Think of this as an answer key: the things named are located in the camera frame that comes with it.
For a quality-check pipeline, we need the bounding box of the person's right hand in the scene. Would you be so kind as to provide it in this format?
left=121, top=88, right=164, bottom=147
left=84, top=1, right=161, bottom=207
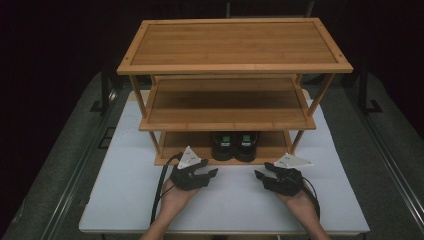
left=276, top=187, right=317, bottom=223

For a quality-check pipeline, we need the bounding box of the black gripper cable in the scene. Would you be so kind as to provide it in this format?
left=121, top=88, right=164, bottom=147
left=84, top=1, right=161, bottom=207
left=299, top=175, right=322, bottom=222
left=150, top=152, right=184, bottom=225

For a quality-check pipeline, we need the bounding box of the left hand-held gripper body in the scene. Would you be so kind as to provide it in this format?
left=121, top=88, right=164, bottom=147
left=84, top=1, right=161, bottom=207
left=170, top=145, right=210, bottom=192

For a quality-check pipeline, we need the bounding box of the black metal stand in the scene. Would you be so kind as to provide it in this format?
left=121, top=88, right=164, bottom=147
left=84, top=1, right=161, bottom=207
left=357, top=64, right=384, bottom=116
left=90, top=63, right=114, bottom=115

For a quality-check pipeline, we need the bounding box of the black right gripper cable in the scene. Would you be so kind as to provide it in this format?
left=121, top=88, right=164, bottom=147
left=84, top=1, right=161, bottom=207
left=299, top=175, right=322, bottom=222

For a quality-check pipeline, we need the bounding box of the wooden three-tier shoe rack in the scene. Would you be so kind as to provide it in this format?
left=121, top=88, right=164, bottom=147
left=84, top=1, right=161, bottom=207
left=116, top=17, right=354, bottom=167

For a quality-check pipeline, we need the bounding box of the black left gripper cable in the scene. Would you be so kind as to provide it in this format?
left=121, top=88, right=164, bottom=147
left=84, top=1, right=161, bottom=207
left=150, top=152, right=184, bottom=225

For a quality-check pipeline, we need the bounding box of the black sandal with green accents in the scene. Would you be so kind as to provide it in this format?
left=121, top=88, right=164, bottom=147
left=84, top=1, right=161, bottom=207
left=211, top=131, right=237, bottom=162
left=234, top=131, right=260, bottom=164

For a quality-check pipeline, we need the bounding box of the person's left hand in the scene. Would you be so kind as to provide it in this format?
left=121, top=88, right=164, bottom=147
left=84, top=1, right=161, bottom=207
left=161, top=178, right=201, bottom=221

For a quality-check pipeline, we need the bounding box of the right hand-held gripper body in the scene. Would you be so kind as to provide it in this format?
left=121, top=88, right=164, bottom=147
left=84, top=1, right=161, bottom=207
left=266, top=152, right=315, bottom=197

